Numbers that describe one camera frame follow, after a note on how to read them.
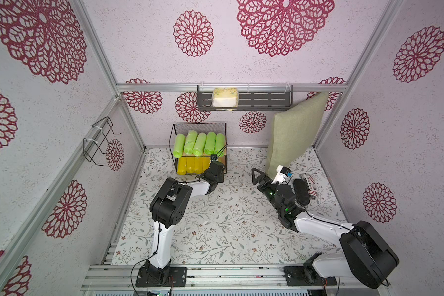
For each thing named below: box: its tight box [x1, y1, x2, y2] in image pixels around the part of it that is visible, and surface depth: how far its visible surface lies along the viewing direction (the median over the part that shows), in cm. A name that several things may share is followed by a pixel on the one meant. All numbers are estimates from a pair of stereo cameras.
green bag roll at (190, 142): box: [183, 130, 198, 155], surface depth 97 cm
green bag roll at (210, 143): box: [204, 131, 217, 155], surface depth 97 cm
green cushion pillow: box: [266, 91, 330, 180], surface depth 89 cm
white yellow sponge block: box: [211, 86, 239, 108], surface depth 92 cm
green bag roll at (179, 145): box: [172, 133, 186, 158], surface depth 96 cm
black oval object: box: [292, 178, 310, 206], surface depth 99 cm
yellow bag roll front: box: [176, 156, 187, 176], surface depth 108 cm
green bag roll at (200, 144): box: [193, 131, 207, 157], surface depth 97 cm
